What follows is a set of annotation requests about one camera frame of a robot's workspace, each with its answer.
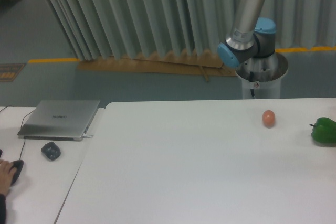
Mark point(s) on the brown egg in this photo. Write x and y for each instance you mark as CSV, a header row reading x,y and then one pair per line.
x,y
268,118

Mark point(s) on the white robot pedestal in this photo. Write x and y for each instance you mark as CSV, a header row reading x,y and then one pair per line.
x,y
261,77

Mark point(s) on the person's bare hand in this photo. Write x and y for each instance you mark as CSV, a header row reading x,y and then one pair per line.
x,y
7,172

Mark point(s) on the grey pleated curtain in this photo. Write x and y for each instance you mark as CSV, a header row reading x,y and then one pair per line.
x,y
141,27

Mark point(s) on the black computer mouse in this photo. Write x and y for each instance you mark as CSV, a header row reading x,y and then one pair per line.
x,y
18,165

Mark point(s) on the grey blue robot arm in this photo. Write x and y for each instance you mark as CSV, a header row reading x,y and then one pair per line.
x,y
240,43

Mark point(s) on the dark sleeved forearm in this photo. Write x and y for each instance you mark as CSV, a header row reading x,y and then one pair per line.
x,y
3,209

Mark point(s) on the silver closed laptop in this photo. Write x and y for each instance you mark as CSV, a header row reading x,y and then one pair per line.
x,y
60,120

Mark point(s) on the black round puck device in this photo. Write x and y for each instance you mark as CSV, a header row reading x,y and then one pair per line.
x,y
51,151

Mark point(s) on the green bell pepper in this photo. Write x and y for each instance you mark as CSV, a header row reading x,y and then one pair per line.
x,y
323,132

